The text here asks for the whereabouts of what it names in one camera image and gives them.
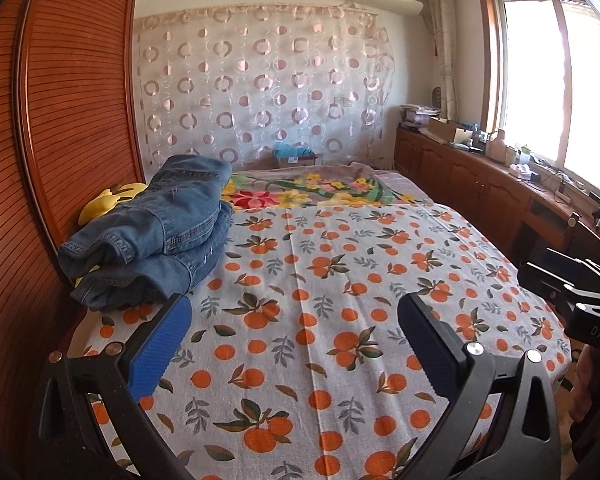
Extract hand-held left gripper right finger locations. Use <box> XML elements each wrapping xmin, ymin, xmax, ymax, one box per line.
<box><xmin>396</xmin><ymin>292</ymin><xmax>563</xmax><ymax>480</ymax></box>

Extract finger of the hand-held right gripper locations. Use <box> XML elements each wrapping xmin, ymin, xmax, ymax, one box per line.
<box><xmin>517</xmin><ymin>260</ymin><xmax>581</xmax><ymax>311</ymax></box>
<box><xmin>545</xmin><ymin>247</ymin><xmax>600</xmax><ymax>291</ymax></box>

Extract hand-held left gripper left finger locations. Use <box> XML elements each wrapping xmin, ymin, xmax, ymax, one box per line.
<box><xmin>37</xmin><ymin>292</ymin><xmax>196</xmax><ymax>480</ymax></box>

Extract blue denim pants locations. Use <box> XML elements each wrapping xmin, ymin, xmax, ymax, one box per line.
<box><xmin>57</xmin><ymin>154</ymin><xmax>234</xmax><ymax>313</ymax></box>

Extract person's right hand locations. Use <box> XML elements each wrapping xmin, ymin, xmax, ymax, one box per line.
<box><xmin>567</xmin><ymin>345</ymin><xmax>600</xmax><ymax>423</ymax></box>

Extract long wooden cabinet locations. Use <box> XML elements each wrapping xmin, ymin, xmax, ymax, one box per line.
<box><xmin>394</xmin><ymin>127</ymin><xmax>600</xmax><ymax>281</ymax></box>

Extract orange-print white bed sheet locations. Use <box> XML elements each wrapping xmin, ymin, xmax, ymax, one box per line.
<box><xmin>67</xmin><ymin>200</ymin><xmax>573</xmax><ymax>480</ymax></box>

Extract white plastic bottle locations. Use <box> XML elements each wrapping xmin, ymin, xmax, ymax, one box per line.
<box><xmin>486</xmin><ymin>130</ymin><xmax>508</xmax><ymax>163</ymax></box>

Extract yellow plush toy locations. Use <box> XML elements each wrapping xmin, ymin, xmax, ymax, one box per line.
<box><xmin>77</xmin><ymin>181</ymin><xmax>149</xmax><ymax>227</ymax></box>

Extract flat open cardboard box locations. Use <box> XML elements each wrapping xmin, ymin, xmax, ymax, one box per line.
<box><xmin>427</xmin><ymin>116</ymin><xmax>476</xmax><ymax>145</ymax></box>

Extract window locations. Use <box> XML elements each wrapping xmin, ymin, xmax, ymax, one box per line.
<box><xmin>477</xmin><ymin>0</ymin><xmax>600</xmax><ymax>196</ymax></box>

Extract pink floral blanket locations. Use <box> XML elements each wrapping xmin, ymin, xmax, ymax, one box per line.
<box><xmin>220</xmin><ymin>162</ymin><xmax>433</xmax><ymax>211</ymax></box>

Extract stack of papers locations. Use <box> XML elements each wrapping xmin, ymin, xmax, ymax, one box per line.
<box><xmin>399</xmin><ymin>104</ymin><xmax>441</xmax><ymax>128</ymax></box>

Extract small cardboard box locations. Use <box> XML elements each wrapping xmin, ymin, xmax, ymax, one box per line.
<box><xmin>275</xmin><ymin>154</ymin><xmax>319</xmax><ymax>169</ymax></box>

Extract light blue cloth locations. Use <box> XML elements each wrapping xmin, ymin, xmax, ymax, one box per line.
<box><xmin>272</xmin><ymin>141</ymin><xmax>315</xmax><ymax>160</ymax></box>

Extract pale patterned side curtain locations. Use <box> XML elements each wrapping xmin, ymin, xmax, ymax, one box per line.
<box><xmin>424</xmin><ymin>0</ymin><xmax>456</xmax><ymax>121</ymax></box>

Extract wooden slatted headboard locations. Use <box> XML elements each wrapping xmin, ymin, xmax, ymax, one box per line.
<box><xmin>0</xmin><ymin>0</ymin><xmax>147</xmax><ymax>461</ymax></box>

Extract circle-patterned sheer curtain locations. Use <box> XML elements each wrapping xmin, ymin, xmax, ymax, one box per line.
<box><xmin>132</xmin><ymin>2</ymin><xmax>397</xmax><ymax>171</ymax></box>

